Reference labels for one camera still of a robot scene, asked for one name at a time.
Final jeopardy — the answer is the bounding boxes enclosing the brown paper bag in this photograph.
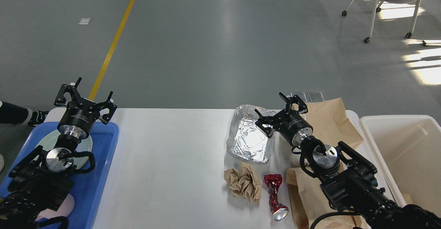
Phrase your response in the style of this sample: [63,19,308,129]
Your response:
[302,98,364,149]
[285,167,370,229]

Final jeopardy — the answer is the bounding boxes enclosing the pink mug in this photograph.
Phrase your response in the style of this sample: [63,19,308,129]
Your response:
[36,194,75,221]

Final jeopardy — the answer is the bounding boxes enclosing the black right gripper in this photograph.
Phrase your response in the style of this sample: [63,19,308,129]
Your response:
[255,92,313,146]

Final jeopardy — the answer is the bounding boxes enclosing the grey floor outlet plate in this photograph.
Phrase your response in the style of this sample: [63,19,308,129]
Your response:
[290,92,325,103]

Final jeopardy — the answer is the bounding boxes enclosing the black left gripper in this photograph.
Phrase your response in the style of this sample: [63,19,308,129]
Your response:
[54,77,117,140]

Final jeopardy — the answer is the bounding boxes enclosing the white plastic bin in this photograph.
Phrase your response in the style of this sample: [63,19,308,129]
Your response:
[359,115,441,216]

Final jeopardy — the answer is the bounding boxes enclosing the crushed red soda can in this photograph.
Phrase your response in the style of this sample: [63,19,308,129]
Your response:
[263,173,289,222]

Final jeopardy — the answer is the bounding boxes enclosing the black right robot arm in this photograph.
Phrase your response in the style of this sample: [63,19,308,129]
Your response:
[255,93,441,229]

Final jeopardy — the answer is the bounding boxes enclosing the aluminium foil tray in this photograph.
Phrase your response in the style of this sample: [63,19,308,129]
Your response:
[226,104,276,165]

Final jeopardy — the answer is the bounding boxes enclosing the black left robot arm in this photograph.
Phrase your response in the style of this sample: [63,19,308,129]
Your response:
[1,78,117,229]

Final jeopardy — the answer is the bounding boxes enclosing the person leg dark jeans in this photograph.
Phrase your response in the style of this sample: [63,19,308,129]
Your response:
[0,101,32,124]

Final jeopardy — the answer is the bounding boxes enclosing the pink plate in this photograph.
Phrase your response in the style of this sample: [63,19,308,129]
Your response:
[74,145,93,170]

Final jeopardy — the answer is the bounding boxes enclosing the green plate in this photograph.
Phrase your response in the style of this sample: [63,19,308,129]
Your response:
[37,130,93,151]

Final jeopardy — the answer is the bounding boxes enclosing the brown paper bag upper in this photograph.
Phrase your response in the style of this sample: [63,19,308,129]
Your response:
[302,98,364,149]

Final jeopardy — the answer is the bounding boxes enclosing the black green sneaker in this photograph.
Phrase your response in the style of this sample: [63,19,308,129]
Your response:
[27,110,49,128]

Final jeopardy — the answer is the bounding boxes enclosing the crumpled brown paper ball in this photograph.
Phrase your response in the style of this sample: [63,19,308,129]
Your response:
[224,161,263,202]

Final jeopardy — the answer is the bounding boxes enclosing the brown paper bag lower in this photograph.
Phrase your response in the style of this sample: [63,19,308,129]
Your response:
[285,167,370,229]

